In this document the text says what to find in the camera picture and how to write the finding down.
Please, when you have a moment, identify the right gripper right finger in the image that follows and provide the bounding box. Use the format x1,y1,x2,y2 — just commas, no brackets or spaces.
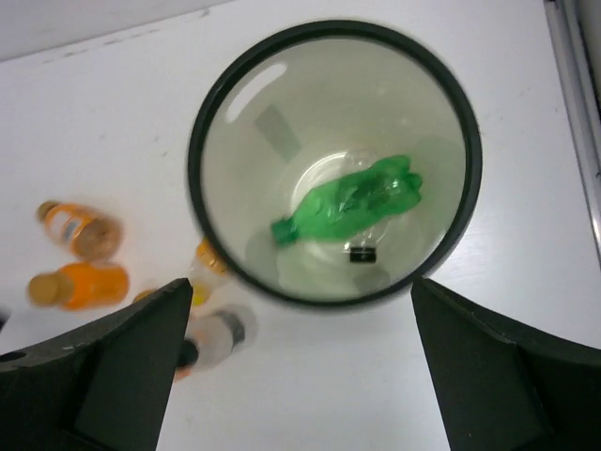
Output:
410,279,600,450

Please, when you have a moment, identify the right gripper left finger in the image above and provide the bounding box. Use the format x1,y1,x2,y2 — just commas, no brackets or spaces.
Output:
1,278,192,450

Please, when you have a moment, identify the orange juice bottle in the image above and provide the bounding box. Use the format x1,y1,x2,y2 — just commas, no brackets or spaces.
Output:
27,262,130,311
36,200,123,261

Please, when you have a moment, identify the clear bottle black cap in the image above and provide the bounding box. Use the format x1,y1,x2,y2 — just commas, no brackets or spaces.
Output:
174,304,258,381

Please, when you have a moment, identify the clear bottle yellow cap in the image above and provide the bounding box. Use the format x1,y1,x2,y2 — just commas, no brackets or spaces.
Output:
188,238,230,307

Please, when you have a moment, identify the green plastic bottle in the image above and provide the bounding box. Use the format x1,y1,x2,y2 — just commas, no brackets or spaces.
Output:
270,155,423,247

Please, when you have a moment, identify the white bin with black rim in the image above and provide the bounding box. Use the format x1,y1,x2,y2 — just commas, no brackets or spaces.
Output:
187,20,483,309

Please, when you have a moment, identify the aluminium right side rail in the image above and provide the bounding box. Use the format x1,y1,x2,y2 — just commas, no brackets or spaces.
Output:
545,1,600,249

